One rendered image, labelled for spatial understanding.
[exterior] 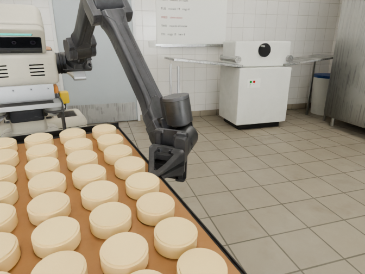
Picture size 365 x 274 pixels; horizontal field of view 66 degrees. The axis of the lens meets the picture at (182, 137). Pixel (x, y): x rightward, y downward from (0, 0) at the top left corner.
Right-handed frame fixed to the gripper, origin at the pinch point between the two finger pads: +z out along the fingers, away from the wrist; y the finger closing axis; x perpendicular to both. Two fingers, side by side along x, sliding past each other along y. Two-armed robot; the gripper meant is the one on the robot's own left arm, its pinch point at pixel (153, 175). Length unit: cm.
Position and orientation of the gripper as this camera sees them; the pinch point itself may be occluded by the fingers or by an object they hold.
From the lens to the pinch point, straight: 46.9
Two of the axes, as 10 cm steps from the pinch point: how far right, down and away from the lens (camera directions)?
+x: -9.6, -1.4, 2.5
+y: -0.3, 9.3, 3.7
